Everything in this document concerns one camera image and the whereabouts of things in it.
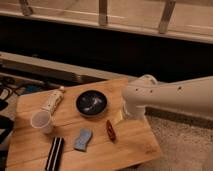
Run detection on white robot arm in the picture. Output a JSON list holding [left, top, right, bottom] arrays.
[[122, 75, 213, 119]]

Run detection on black round bowl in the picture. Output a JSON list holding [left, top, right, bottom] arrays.
[[76, 90, 108, 117]]

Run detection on white patterned bottle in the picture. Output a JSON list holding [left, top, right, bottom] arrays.
[[42, 86, 65, 114]]

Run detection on blue sponge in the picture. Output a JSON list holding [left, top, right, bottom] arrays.
[[74, 129, 93, 152]]

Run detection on clear plastic cup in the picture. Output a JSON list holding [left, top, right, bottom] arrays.
[[30, 110, 53, 134]]

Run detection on metal railing post middle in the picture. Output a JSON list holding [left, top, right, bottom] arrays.
[[99, 0, 108, 26]]

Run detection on metal railing post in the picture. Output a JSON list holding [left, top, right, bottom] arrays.
[[158, 0, 176, 34], [99, 0, 108, 26]]

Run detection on metal railing post right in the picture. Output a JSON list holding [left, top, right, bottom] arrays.
[[158, 0, 176, 34]]

